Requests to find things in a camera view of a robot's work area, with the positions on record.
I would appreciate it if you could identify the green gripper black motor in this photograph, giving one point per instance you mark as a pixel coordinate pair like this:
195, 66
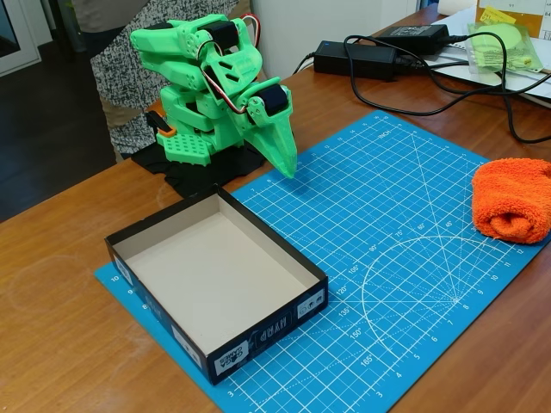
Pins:
275, 137

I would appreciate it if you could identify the orange terry cloth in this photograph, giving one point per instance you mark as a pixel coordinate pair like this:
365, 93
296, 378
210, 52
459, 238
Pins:
512, 198

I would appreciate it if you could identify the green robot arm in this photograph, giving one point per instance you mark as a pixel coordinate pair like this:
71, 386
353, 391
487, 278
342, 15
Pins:
181, 77

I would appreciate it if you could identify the orange black table clamp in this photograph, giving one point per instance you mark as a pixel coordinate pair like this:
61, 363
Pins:
161, 125

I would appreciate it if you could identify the black power adapter brick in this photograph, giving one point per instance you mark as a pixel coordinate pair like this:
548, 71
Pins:
413, 36
353, 58

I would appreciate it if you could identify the black cardboard box white inside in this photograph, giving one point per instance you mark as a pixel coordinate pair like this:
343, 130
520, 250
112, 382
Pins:
215, 275

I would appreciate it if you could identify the blue cutting mat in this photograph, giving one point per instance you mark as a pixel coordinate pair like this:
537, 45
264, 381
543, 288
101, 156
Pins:
387, 241

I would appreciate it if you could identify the person in speckled garment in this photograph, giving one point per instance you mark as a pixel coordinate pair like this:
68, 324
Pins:
125, 73

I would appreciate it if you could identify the yellow sticky note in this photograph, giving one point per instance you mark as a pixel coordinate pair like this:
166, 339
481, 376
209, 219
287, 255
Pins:
497, 16

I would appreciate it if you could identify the clear bag green parts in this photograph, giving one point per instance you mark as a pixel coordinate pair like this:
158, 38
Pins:
516, 47

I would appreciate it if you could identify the white paper sheets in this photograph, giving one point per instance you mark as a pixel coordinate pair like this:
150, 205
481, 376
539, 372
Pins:
534, 88

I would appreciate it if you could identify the brown cardboard box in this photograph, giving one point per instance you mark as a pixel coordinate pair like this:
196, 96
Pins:
527, 10

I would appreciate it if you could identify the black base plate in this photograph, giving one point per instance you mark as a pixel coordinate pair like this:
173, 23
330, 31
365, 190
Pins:
232, 168

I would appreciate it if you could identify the white door frame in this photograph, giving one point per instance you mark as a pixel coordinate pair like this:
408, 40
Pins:
17, 38

